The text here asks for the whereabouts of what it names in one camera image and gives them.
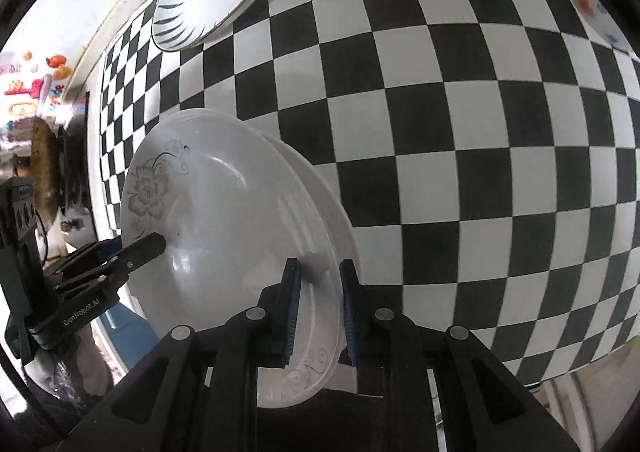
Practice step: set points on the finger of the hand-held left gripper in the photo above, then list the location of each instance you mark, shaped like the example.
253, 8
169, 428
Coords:
102, 249
145, 252

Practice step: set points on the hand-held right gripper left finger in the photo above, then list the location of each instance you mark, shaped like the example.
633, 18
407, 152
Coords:
293, 312

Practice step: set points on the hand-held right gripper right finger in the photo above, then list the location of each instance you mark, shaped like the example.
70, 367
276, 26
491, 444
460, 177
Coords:
349, 312

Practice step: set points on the white plate with grey flower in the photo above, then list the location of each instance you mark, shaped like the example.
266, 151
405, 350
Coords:
220, 212

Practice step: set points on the plain white plate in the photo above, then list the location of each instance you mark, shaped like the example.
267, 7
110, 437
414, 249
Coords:
325, 212

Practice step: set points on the black and white checkered tablecloth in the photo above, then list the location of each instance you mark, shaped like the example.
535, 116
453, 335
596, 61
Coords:
450, 131

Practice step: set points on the white plate orange blue dots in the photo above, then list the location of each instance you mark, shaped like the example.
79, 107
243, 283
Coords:
595, 11

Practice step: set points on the colourful wall poster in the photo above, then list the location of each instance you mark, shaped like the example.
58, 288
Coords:
20, 106

